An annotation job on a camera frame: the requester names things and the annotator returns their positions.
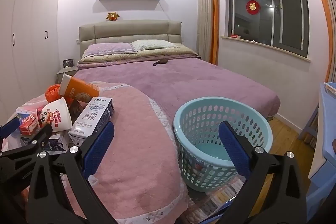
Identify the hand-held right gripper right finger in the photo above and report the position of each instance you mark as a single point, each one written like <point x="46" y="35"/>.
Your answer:
<point x="233" y="150"/>

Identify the white instant noodle cup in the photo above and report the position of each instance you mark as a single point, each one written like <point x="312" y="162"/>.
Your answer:
<point x="55" y="116"/>

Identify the dark blue box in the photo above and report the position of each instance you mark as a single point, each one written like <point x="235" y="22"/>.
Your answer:
<point x="56" y="140"/>

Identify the small picture frame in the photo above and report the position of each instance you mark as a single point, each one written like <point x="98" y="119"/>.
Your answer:
<point x="68" y="63"/>

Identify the orange white tube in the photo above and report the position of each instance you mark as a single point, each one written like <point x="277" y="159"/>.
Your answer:
<point x="78" y="88"/>

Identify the white wardrobe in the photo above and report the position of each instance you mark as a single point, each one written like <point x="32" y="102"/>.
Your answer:
<point x="29" y="29"/>

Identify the blue plastic table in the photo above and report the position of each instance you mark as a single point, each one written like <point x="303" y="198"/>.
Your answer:
<point x="325" y="113"/>

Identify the brown plush toy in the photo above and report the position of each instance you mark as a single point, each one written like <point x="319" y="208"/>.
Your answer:
<point x="113" y="16"/>

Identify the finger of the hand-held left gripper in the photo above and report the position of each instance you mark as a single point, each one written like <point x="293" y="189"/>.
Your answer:
<point x="9" y="127"/>
<point x="39" y="136"/>

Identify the light blue plastic basket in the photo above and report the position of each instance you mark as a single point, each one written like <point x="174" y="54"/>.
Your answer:
<point x="199" y="119"/>

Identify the beige folded quilt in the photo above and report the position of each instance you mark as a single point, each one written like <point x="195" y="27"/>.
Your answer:
<point x="162" y="54"/>

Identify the patterned floor rug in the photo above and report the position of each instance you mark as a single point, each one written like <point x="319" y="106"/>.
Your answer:
<point x="210" y="203"/>

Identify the pale floral pillow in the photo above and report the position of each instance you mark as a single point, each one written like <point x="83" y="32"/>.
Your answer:
<point x="155" y="44"/>

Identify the purple pillow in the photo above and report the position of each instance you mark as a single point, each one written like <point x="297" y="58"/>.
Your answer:
<point x="110" y="48"/>

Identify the red white small box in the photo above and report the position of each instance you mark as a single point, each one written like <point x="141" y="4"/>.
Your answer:
<point x="29" y="124"/>

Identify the red round window sticker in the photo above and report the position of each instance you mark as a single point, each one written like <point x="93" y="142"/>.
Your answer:
<point x="253" y="7"/>

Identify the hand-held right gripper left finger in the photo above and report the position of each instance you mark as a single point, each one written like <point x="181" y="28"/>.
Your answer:
<point x="99" y="145"/>

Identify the orange plastic bag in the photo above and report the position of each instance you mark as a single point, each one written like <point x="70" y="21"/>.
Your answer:
<point x="52" y="92"/>

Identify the brown paper bag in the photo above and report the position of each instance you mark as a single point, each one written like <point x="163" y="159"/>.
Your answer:
<point x="75" y="107"/>

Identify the beige curtain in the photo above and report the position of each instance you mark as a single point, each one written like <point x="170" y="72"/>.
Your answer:
<point x="204" y="16"/>

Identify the small dark object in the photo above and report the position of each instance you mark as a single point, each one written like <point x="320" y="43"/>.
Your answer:
<point x="161" y="62"/>

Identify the white milk carton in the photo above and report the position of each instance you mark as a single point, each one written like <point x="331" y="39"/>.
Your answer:
<point x="92" y="115"/>

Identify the red flat box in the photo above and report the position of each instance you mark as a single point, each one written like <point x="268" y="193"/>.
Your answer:
<point x="234" y="35"/>

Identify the orange curtain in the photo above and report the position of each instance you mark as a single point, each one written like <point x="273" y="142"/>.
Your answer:
<point x="214" y="16"/>
<point x="324" y="16"/>

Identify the grey nightstand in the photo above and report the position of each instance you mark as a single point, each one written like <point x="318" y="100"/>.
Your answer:
<point x="65" y="73"/>

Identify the pink blanket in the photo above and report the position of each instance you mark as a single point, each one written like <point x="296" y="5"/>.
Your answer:
<point x="136" y="148"/>

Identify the grey framed window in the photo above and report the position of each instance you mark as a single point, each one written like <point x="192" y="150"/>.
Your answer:
<point x="274" y="3"/>

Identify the bed with purple cover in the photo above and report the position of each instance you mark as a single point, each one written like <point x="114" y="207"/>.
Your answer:
<point x="183" y="77"/>

